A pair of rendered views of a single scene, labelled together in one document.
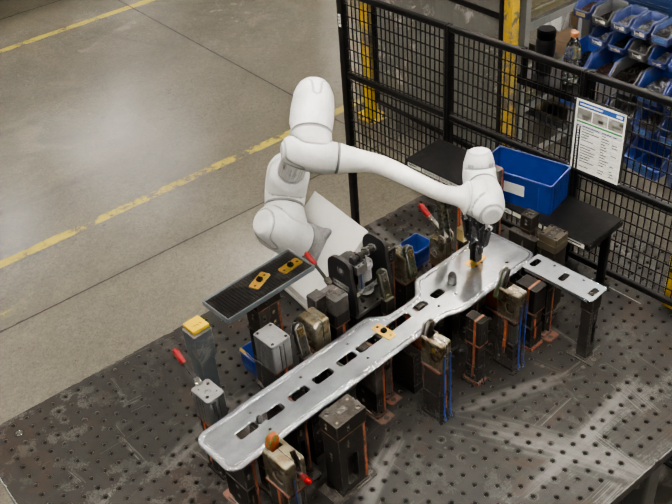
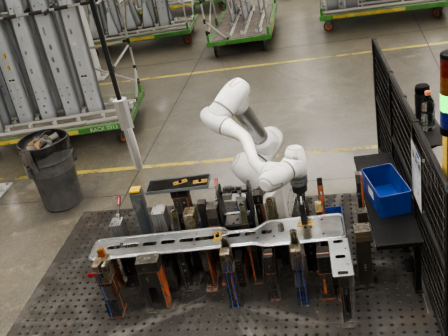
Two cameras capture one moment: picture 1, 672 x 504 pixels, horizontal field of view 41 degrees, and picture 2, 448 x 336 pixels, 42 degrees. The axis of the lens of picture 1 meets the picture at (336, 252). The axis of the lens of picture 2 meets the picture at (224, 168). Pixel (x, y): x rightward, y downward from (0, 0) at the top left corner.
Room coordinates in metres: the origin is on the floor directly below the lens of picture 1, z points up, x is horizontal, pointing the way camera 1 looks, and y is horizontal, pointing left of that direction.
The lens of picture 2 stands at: (0.63, -2.18, 2.77)
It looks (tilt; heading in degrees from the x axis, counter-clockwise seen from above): 28 degrees down; 50
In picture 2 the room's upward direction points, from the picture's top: 12 degrees counter-clockwise
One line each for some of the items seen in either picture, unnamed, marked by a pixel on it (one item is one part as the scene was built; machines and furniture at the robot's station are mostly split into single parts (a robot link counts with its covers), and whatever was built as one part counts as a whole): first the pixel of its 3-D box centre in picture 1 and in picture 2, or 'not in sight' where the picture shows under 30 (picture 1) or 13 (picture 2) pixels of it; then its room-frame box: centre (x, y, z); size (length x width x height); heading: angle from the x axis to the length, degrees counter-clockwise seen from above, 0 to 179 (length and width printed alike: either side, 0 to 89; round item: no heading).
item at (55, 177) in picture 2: not in sight; (53, 171); (2.67, 2.82, 0.36); 0.54 x 0.50 x 0.73; 36
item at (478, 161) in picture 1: (479, 172); (294, 161); (2.48, -0.49, 1.40); 0.13 x 0.11 x 0.16; 0
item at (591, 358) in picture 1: (587, 325); (345, 297); (2.30, -0.85, 0.84); 0.11 x 0.06 x 0.29; 40
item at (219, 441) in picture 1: (381, 336); (213, 238); (2.17, -0.12, 1.00); 1.38 x 0.22 x 0.02; 130
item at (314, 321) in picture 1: (318, 358); (195, 239); (2.21, 0.09, 0.89); 0.13 x 0.11 x 0.38; 40
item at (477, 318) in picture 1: (476, 348); (272, 275); (2.24, -0.45, 0.84); 0.11 x 0.08 x 0.29; 40
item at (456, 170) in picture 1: (507, 190); (384, 195); (2.93, -0.69, 1.01); 0.90 x 0.22 x 0.03; 40
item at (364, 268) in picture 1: (362, 302); (239, 221); (2.41, -0.08, 0.94); 0.18 x 0.13 x 0.49; 130
